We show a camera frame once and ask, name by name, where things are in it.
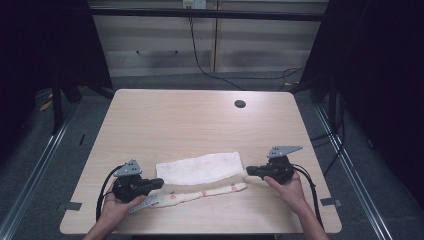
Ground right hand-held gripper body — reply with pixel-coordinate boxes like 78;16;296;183
263;145;304;185

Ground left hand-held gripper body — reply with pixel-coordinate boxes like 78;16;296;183
111;158;152;204

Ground cream fruit-print cloth garment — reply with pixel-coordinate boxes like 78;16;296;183
128;151;268;215

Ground person's left hand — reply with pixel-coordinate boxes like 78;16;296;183
98;191;148;228

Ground person's right hand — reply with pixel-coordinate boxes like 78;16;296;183
263;171;310;215

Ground black metal stand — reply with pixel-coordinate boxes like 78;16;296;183
327;74;339;132
50;74;65;135

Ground black curtain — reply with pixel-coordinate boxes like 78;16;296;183
293;0;424;208
0;0;114;161

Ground black horizontal metal bar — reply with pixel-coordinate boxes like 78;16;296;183
89;7;330;23

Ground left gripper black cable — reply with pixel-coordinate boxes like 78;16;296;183
95;164;125;223

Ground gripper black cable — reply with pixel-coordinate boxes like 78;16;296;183
95;164;125;223
291;163;324;230

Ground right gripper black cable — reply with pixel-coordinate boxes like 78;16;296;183
291;163;324;230

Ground black floor cables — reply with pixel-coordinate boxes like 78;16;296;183
309;96;346;177

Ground metal floor rail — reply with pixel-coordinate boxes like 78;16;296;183
0;99;79;240
314;105;396;240

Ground black wall socket cable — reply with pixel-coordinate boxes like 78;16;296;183
188;8;305;92

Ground white wall socket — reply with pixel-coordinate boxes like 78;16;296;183
182;0;208;10

